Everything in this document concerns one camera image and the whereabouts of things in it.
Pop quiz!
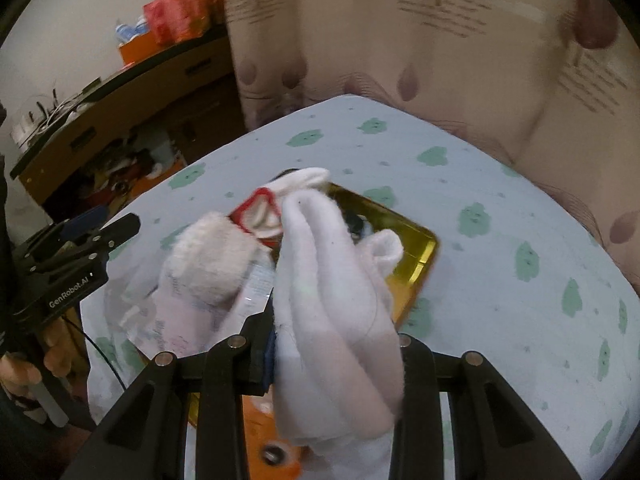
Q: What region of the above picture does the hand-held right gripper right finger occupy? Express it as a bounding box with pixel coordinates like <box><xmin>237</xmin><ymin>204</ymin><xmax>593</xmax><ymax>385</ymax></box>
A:
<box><xmin>390</xmin><ymin>334</ymin><xmax>583</xmax><ymax>480</ymax></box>

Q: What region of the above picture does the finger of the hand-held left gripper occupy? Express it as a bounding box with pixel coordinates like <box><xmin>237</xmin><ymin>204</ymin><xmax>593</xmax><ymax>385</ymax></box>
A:
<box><xmin>22</xmin><ymin>204</ymin><xmax>110</xmax><ymax>250</ymax></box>
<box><xmin>62</xmin><ymin>212</ymin><xmax>142</xmax><ymax>263</ymax></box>

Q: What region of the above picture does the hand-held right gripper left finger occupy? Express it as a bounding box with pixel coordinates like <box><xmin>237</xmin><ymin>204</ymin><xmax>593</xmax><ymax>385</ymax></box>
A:
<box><xmin>60</xmin><ymin>300</ymin><xmax>277</xmax><ymax>480</ymax></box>

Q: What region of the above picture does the orange rubber toy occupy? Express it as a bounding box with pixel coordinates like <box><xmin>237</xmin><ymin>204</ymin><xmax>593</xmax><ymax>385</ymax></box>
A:
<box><xmin>242</xmin><ymin>395</ymin><xmax>303</xmax><ymax>478</ymax></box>

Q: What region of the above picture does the white soft cloth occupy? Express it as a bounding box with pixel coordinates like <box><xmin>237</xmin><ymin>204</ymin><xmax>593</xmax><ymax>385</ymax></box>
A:
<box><xmin>272</xmin><ymin>187</ymin><xmax>407</xmax><ymax>480</ymax></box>

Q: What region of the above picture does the white flower-print wipe packet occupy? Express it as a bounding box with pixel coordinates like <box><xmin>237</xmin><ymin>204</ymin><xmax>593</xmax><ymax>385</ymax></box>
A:
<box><xmin>102</xmin><ymin>255</ymin><xmax>213</xmax><ymax>361</ymax></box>

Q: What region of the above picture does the red tin box gold inside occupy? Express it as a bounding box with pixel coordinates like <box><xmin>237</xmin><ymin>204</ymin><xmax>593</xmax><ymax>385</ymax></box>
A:
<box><xmin>185</xmin><ymin>180</ymin><xmax>441</xmax><ymax>431</ymax></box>

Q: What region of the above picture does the white sock with red rim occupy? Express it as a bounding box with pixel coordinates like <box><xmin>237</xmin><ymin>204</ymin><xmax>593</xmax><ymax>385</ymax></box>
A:
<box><xmin>231</xmin><ymin>166</ymin><xmax>332</xmax><ymax>250</ymax></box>

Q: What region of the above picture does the person's left hand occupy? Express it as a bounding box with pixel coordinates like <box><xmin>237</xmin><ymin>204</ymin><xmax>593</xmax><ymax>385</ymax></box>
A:
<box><xmin>0</xmin><ymin>317</ymin><xmax>91</xmax><ymax>402</ymax></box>

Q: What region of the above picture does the orange box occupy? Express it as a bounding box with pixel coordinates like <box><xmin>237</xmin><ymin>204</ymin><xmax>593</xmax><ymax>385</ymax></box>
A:
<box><xmin>117</xmin><ymin>30</ymin><xmax>166</xmax><ymax>66</ymax></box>

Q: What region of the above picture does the red gift bag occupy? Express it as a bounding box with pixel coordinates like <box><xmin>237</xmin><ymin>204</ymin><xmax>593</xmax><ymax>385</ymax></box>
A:
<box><xmin>142</xmin><ymin>0</ymin><xmax>213</xmax><ymax>46</ymax></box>

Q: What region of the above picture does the beige leaf-print curtain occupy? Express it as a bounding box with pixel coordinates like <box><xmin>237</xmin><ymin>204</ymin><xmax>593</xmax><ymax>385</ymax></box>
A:
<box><xmin>220</xmin><ymin>0</ymin><xmax>640</xmax><ymax>291</ymax></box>

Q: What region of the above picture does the black cable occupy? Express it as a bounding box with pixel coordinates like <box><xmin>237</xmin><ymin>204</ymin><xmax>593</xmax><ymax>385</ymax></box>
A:
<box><xmin>64</xmin><ymin>316</ymin><xmax>128</xmax><ymax>392</ymax></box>

